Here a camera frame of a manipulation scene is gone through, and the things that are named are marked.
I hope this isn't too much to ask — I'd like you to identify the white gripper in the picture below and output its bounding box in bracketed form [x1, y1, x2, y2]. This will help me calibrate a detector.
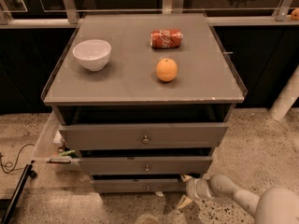
[177, 174, 211, 209]

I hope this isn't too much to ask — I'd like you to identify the grey bottom drawer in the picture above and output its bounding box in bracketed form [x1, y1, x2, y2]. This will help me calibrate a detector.
[92, 178, 186, 193]

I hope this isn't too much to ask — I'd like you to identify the grey drawer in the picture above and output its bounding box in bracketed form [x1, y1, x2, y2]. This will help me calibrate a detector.
[78, 156, 212, 175]
[92, 178, 186, 193]
[59, 122, 228, 150]

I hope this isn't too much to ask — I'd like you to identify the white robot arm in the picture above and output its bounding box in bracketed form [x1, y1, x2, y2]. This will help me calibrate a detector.
[178, 174, 299, 224]

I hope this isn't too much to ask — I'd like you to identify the grey middle drawer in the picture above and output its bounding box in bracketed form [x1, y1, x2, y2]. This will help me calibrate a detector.
[78, 156, 212, 175]

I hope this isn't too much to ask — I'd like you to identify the grey drawer cabinet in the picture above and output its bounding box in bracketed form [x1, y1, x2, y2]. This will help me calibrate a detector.
[43, 13, 247, 182]

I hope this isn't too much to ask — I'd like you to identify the grey top drawer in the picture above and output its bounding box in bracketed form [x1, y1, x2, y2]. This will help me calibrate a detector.
[59, 122, 228, 150]

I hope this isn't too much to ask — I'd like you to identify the clear plastic side bin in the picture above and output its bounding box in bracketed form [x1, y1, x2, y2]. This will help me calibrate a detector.
[31, 113, 81, 172]

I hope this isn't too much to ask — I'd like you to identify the red soda can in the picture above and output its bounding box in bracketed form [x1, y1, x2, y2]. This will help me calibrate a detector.
[149, 29, 183, 49]

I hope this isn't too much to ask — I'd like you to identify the white ceramic bowl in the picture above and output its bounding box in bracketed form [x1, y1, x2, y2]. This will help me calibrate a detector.
[72, 39, 112, 71]

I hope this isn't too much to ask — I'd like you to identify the black stand leg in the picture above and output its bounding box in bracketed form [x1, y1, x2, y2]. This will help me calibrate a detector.
[0, 161, 36, 224]

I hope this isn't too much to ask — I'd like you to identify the metal window railing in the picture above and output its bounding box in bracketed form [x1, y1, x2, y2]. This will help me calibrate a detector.
[1, 0, 299, 24]

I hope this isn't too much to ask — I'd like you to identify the orange fruit on ledge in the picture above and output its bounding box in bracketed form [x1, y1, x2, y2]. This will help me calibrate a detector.
[291, 8, 299, 21]

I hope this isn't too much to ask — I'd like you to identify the white pillar post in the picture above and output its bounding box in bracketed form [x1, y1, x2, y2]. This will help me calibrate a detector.
[269, 65, 299, 120]

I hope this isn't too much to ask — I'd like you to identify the black floor cable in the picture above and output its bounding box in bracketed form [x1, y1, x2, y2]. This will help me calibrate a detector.
[0, 143, 36, 175]

